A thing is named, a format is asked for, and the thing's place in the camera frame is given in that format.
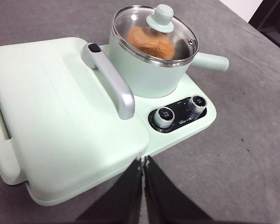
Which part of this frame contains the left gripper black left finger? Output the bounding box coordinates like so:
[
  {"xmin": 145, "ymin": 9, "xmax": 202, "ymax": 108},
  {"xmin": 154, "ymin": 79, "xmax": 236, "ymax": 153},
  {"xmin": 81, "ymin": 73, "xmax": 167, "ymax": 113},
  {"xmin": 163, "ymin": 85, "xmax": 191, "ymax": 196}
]
[{"xmin": 76, "ymin": 158, "xmax": 143, "ymax": 224}]

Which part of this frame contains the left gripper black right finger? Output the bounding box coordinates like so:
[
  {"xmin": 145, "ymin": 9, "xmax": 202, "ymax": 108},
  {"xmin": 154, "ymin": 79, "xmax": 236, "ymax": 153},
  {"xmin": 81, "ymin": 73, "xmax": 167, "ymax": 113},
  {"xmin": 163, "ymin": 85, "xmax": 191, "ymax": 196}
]
[{"xmin": 144, "ymin": 155, "xmax": 216, "ymax": 224}]

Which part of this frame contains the brown potato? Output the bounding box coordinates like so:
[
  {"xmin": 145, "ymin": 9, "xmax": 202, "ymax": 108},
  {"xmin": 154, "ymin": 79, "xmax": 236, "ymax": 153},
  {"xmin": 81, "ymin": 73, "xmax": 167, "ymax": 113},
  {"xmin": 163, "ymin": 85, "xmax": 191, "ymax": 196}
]
[{"xmin": 126, "ymin": 26, "xmax": 176, "ymax": 60}]

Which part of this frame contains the glass lid with green knob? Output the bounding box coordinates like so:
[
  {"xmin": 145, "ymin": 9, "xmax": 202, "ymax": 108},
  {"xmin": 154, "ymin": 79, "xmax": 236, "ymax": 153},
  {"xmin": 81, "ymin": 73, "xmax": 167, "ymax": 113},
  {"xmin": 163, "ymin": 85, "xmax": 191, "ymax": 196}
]
[{"xmin": 112, "ymin": 4, "xmax": 200, "ymax": 69}]

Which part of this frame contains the mint green breakfast machine base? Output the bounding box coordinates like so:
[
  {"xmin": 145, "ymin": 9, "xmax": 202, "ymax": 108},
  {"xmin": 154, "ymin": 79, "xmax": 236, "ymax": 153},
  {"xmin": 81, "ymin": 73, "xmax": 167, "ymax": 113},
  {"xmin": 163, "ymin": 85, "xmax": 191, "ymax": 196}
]
[{"xmin": 0, "ymin": 44, "xmax": 217, "ymax": 187}]

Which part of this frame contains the silver control knob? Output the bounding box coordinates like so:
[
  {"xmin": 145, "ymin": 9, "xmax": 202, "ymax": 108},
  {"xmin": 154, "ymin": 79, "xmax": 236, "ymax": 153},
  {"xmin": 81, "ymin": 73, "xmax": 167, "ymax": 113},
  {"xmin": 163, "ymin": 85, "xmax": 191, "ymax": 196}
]
[
  {"xmin": 187, "ymin": 94, "xmax": 207, "ymax": 115},
  {"xmin": 152, "ymin": 106, "xmax": 176, "ymax": 129}
]

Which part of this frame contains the mint green griddle cover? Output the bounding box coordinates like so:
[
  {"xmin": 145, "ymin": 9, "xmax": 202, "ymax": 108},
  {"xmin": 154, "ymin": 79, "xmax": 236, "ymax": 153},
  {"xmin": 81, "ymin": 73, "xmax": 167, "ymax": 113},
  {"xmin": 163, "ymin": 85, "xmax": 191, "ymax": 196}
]
[{"xmin": 0, "ymin": 36, "xmax": 151, "ymax": 207}]

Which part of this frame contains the mint green pot with handle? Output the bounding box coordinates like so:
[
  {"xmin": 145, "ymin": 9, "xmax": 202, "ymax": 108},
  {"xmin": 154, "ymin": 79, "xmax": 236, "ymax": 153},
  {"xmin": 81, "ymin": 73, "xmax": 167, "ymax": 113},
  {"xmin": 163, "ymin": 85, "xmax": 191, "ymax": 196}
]
[{"xmin": 108, "ymin": 7, "xmax": 230, "ymax": 99}]

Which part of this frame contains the black metal frame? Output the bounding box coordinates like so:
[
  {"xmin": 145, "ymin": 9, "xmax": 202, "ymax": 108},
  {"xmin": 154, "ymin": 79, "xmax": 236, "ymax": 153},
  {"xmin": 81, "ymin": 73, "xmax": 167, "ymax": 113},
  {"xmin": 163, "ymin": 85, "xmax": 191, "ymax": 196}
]
[{"xmin": 248, "ymin": 0, "xmax": 280, "ymax": 57}]

